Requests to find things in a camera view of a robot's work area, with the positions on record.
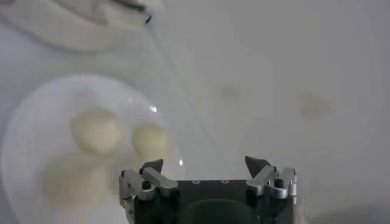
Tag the cream electric cooker base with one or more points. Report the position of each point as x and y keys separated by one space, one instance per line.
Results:
x=76 y=33

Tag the white steamed baozi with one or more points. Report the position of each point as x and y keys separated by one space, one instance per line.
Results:
x=97 y=131
x=150 y=141
x=76 y=182

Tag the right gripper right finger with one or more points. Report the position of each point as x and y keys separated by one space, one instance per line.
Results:
x=262 y=178

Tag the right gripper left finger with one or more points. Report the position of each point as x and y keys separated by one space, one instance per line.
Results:
x=158 y=181

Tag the white round plate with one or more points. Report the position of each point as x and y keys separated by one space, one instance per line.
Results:
x=36 y=131

